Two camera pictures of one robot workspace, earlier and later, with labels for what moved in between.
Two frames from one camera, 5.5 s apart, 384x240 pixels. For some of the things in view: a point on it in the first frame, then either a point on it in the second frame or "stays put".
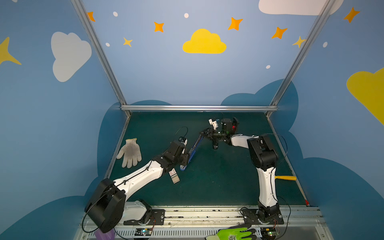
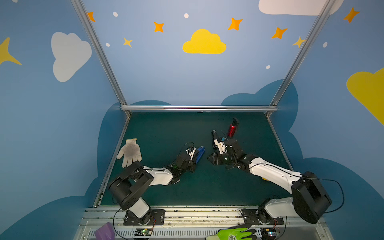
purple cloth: x=109 y=235 stays put
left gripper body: x=184 y=159 → x=190 y=162
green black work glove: x=241 y=232 stays put
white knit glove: x=131 y=153 stays put
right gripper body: x=210 y=133 → x=224 y=154
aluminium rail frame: x=271 y=107 stays put
